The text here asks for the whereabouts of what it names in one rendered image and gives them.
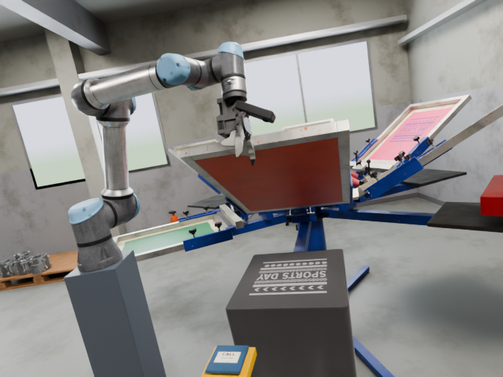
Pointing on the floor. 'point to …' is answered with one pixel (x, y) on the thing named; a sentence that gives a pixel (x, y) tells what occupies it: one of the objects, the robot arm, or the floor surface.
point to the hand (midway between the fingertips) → (248, 161)
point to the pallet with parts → (35, 268)
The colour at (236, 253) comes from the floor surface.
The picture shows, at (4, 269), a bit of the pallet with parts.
